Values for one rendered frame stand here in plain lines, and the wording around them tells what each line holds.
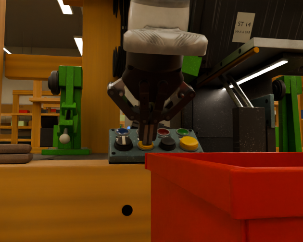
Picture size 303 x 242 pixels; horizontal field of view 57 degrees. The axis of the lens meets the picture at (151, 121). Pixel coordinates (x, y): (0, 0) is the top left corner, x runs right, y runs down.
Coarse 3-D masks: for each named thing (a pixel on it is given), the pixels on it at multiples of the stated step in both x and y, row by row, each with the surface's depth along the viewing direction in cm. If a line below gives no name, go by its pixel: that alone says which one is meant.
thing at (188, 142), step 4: (188, 136) 46; (180, 140) 45; (184, 140) 45; (188, 140) 45; (192, 140) 45; (196, 140) 45; (180, 144) 45; (184, 144) 44; (188, 144) 44; (192, 144) 44; (196, 144) 44; (188, 148) 44; (192, 148) 44
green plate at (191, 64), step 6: (186, 60) 70; (192, 60) 70; (198, 60) 70; (186, 66) 70; (192, 66) 70; (198, 66) 70; (186, 72) 69; (192, 72) 70; (198, 72) 70; (186, 78) 73; (192, 78) 72
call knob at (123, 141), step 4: (124, 136) 44; (116, 140) 43; (120, 140) 43; (124, 140) 43; (128, 140) 43; (116, 144) 43; (120, 144) 42; (124, 144) 42; (128, 144) 42; (120, 148) 42; (124, 148) 42
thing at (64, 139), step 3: (66, 129) 78; (63, 132) 77; (66, 132) 77; (63, 135) 75; (66, 135) 75; (60, 138) 75; (63, 138) 75; (66, 138) 75; (69, 138) 76; (60, 141) 75; (63, 141) 75; (66, 141) 75
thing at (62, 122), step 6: (66, 108) 83; (72, 108) 83; (60, 114) 85; (66, 114) 82; (78, 114) 86; (60, 120) 79; (66, 120) 79; (72, 120) 79; (78, 120) 85; (60, 126) 78; (66, 126) 78; (72, 126) 78; (60, 132) 79; (72, 132) 80
